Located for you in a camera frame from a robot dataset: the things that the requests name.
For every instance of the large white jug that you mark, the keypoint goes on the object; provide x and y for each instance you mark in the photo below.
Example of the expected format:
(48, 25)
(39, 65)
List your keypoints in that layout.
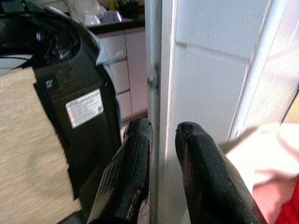
(81, 8)

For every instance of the clear plastic container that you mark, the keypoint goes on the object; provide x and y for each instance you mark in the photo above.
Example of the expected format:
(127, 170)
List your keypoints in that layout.
(111, 16)

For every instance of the dark kitchen countertop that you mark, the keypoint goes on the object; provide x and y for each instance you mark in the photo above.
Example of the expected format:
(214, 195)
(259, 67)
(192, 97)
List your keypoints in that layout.
(116, 25)

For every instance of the grey metal pole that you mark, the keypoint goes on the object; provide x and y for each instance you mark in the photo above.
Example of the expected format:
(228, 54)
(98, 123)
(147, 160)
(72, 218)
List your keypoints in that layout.
(153, 46)

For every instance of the beige woven cloth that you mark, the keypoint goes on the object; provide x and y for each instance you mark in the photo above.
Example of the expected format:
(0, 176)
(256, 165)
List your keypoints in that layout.
(28, 144)

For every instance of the red garment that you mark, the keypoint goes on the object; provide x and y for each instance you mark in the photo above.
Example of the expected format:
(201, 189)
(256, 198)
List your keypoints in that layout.
(293, 207)

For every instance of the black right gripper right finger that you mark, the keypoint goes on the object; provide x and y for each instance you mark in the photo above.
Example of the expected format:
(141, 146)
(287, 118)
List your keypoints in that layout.
(205, 177)

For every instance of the white label sticker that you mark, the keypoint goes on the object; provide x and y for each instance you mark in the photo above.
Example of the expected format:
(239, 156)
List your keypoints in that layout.
(84, 108)

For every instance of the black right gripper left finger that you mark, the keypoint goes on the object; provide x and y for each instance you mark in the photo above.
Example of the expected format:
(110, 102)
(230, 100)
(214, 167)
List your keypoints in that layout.
(127, 163)

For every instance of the white drawer cabinet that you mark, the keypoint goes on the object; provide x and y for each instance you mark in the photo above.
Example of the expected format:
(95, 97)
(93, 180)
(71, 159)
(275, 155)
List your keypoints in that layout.
(135, 70)

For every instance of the cream white garment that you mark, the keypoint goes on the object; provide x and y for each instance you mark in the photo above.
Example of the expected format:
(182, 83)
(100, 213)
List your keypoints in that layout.
(254, 149)

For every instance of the white panel door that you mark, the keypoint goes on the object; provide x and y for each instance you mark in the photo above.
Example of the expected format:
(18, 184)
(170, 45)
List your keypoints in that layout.
(205, 81)

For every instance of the pink garment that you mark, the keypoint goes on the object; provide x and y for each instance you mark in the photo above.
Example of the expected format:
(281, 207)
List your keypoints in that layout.
(271, 196)

